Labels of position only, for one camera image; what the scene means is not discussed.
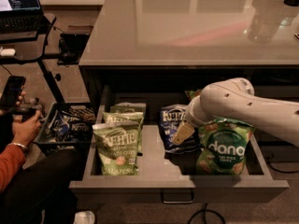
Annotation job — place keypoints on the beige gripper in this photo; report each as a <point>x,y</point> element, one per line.
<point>193,115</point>

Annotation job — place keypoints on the black smartphone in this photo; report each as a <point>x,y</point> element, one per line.
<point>12,92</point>

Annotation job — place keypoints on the middle green jalapeno chip bag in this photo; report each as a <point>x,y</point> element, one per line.
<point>123,117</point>

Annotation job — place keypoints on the rear green Dang chip bag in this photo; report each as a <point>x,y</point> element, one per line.
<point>191,94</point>

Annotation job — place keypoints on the white shoe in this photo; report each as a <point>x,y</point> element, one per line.
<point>84,217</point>

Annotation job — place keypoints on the open laptop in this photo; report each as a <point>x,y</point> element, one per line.
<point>20,16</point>

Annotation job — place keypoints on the grey counter cabinet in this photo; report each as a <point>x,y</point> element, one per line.
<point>154,49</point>

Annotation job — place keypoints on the rear green jalapeno chip bag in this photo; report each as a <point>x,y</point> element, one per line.
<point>128,108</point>

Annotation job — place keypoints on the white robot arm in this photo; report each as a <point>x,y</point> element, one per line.
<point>234,99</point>

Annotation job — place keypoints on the green jalapeno chip bag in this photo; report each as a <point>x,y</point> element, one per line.
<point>117,147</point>
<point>128,108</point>
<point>123,117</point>

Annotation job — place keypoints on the front green Dang chip bag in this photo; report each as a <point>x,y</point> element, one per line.
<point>224,143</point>

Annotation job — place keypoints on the green dang chip bag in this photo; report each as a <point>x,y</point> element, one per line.
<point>224,143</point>
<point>191,94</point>

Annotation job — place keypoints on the black box on floor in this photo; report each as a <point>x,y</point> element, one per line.
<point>73,42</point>

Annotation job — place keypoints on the black standing desk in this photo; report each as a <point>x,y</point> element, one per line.
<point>34,52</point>

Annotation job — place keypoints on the dark bin of snacks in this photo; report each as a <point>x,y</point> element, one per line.
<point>67,125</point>

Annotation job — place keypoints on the orange sleeved forearm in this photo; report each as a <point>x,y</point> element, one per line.
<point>11,161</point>

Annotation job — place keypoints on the grey open top drawer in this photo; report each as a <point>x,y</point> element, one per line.
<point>159,171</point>

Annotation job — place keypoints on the front green jalapeno chip bag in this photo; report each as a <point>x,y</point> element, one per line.
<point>117,147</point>

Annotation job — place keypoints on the metal drawer handle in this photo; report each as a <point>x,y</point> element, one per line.
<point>177,197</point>

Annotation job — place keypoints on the white small device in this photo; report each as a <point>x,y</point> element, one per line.
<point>7,52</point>

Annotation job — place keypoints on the person's legs in black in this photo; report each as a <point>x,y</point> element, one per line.
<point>40,194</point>

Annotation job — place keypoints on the person's hand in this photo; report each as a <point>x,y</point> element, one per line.
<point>25,132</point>

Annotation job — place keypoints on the blue Kettle chip bag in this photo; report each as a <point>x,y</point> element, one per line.
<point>169,119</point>

